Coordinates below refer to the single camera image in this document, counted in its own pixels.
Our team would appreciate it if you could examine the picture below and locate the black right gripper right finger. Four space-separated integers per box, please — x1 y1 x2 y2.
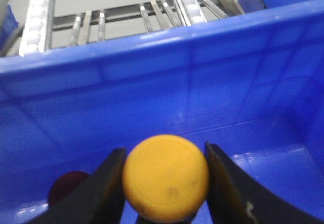
205 142 323 223

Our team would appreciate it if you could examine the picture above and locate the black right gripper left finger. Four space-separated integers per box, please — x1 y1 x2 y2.
28 148 126 223

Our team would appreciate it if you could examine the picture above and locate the red round button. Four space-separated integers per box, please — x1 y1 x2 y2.
48 171 90 207

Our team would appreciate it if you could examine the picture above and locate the yellow round button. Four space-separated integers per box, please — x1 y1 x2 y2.
122 135 210 223

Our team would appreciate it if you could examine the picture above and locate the large blue bin right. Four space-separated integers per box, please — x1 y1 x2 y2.
1 0 323 223

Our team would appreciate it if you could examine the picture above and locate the white roller conveyor track left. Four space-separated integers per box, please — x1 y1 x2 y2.
19 0 55 57

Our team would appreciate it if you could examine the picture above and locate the white roller conveyor track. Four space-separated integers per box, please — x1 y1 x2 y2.
172 0 207 26
19 0 55 57

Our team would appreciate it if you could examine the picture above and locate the white roller conveyor track right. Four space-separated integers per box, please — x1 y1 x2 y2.
172 0 207 26

